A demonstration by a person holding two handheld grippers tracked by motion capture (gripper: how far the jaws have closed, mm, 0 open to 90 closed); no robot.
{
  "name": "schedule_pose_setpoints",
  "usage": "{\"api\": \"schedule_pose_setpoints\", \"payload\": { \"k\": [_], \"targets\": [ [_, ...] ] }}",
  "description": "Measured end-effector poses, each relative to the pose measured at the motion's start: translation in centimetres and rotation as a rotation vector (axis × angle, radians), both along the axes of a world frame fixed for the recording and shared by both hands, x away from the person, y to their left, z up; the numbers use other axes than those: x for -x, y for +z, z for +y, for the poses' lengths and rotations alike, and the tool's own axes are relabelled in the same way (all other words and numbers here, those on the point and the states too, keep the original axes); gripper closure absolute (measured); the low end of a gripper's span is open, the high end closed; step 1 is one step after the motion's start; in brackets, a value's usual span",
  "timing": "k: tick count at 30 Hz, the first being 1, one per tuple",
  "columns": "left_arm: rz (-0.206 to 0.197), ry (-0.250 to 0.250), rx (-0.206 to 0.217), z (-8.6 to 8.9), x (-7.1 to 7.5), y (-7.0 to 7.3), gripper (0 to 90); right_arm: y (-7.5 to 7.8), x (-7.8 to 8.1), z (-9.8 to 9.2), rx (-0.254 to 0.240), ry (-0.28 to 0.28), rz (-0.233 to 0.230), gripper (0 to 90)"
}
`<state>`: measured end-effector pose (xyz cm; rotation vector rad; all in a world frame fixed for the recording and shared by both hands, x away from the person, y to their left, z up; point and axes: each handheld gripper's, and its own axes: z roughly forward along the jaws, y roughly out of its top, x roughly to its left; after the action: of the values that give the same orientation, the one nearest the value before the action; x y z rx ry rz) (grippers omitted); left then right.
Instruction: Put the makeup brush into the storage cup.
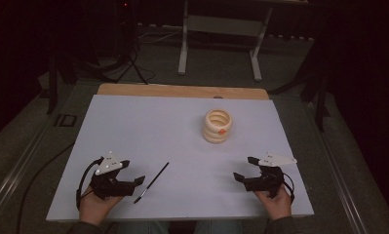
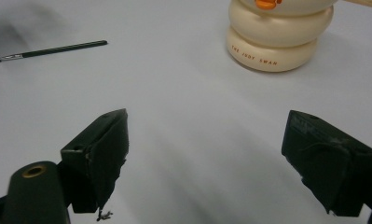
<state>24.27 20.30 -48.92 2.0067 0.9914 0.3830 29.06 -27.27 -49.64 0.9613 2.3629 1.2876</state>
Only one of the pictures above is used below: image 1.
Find wooden table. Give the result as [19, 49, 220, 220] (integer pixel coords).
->
[97, 82, 270, 100]

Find metal floor rail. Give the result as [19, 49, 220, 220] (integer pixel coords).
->
[307, 97, 370, 234]
[0, 121, 52, 225]

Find cream ribbed pen holder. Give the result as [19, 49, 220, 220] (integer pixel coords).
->
[201, 108, 234, 145]

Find black floor cable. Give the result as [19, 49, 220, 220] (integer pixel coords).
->
[16, 141, 77, 234]

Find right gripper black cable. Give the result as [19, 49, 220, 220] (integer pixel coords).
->
[281, 172, 296, 205]

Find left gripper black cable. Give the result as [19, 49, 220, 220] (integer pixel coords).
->
[75, 156, 104, 211]

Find person's right hand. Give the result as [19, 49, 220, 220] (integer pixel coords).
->
[253, 186, 292, 222]

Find white table board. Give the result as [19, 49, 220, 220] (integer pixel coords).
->
[45, 94, 315, 222]

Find black metal stand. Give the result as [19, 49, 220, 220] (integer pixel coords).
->
[298, 72, 331, 133]
[46, 53, 79, 115]

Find black pen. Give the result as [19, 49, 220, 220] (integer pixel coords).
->
[133, 161, 171, 205]

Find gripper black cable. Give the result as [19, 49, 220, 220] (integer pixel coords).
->
[281, 172, 296, 205]
[75, 156, 104, 211]

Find person's left hand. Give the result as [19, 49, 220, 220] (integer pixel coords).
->
[78, 186, 125, 227]

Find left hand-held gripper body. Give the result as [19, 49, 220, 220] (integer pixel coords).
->
[90, 150, 136, 201]

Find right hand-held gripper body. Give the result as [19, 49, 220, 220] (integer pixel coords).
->
[243, 151, 298, 199]

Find black tripod stand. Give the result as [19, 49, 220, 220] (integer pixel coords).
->
[115, 0, 149, 86]

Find white metal desk frame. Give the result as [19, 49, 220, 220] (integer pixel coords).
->
[177, 0, 275, 83]

